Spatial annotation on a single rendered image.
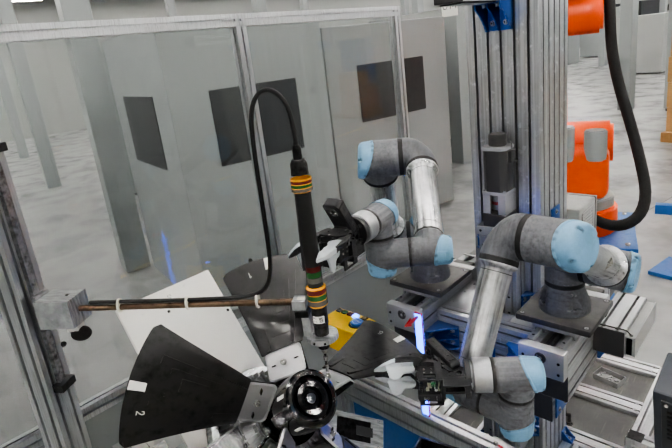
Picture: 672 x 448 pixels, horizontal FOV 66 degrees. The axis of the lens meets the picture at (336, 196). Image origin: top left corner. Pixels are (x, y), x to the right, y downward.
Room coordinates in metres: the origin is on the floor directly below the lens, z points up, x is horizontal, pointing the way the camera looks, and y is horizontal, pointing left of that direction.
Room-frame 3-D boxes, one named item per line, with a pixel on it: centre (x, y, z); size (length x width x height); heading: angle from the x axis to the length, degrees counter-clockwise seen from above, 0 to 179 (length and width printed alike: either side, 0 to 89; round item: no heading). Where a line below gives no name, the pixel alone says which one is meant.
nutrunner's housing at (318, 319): (1.01, 0.07, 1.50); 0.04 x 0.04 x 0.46
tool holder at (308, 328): (1.01, 0.08, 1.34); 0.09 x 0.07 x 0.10; 79
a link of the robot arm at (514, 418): (0.98, -0.33, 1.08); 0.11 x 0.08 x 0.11; 43
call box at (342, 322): (1.47, 0.01, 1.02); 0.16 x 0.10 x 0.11; 44
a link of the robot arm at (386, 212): (1.24, -0.10, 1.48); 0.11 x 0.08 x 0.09; 144
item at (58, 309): (1.13, 0.68, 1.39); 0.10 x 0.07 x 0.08; 79
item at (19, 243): (1.14, 0.73, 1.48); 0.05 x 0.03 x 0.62; 169
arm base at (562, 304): (1.45, -0.67, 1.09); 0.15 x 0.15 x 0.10
